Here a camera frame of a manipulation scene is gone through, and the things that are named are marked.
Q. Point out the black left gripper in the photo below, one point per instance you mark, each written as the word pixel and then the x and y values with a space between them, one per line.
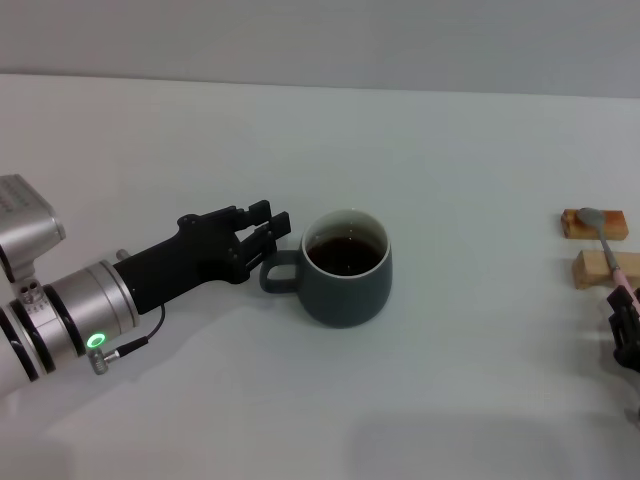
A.
pixel 185 260

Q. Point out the stained wooden block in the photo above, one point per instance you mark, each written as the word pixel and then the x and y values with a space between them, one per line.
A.
pixel 570 230

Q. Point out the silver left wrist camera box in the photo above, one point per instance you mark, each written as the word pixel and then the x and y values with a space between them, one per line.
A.
pixel 25 220

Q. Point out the dark grey ceramic coffee cup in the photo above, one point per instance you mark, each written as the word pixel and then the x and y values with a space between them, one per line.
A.
pixel 345 300

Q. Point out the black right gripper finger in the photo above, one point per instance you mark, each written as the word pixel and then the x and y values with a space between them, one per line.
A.
pixel 620 320
pixel 637 295

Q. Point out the plain light wooden block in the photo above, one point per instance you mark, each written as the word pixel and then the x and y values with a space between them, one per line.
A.
pixel 590 272

